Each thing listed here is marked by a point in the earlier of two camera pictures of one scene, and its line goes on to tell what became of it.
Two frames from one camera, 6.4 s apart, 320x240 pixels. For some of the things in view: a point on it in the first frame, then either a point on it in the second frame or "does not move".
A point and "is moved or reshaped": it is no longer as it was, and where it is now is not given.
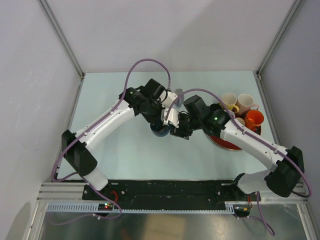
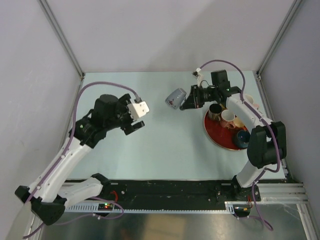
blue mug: (159, 129) is moved or reshaped
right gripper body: (187, 124) -> (202, 96)
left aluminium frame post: (51, 18) does not move
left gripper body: (153, 112) -> (125, 117)
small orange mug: (241, 120) does not move
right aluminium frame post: (294, 10) does not move
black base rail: (166, 192) does not move
